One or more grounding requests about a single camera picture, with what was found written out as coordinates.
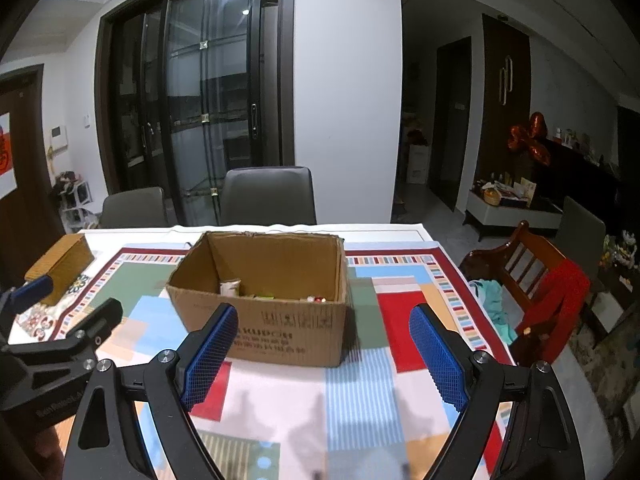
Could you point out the grey chair centre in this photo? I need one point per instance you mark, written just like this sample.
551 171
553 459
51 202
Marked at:
262 196

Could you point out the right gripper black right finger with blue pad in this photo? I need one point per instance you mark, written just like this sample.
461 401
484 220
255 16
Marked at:
541 440

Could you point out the white low side cabinet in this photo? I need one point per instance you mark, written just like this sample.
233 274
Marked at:
494 221

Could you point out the grey chair left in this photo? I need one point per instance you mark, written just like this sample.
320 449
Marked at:
140 208

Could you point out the white shoe rack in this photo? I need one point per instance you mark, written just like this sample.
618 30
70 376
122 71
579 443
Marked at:
72 195

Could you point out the grey chair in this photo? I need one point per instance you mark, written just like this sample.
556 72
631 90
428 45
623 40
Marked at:
140 208
262 196

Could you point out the red foil balloon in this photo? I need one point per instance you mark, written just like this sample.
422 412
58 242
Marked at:
530 137

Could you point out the woven straw tissue box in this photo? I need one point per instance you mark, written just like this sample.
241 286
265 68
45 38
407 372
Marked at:
62 263

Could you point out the glass sliding door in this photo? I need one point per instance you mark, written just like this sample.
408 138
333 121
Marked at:
188 90

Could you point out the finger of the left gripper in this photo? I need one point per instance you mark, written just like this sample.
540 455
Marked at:
89 334
15 301

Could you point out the red fu door poster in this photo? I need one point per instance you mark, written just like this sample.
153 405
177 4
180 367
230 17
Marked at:
7 173

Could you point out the brown cardboard box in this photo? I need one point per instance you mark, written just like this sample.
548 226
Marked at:
294 295

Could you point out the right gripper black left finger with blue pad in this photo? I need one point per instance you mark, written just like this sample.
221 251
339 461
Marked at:
107 441

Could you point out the red wooden chair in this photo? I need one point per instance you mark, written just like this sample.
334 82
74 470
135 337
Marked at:
549 288

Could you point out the tan fortune biscuits bag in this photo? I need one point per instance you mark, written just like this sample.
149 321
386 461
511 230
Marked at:
231 288

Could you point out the white wall intercom panel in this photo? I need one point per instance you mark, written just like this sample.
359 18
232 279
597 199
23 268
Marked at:
58 139

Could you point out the colourful patchwork tablecloth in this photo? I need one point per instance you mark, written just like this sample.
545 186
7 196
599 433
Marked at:
378 415

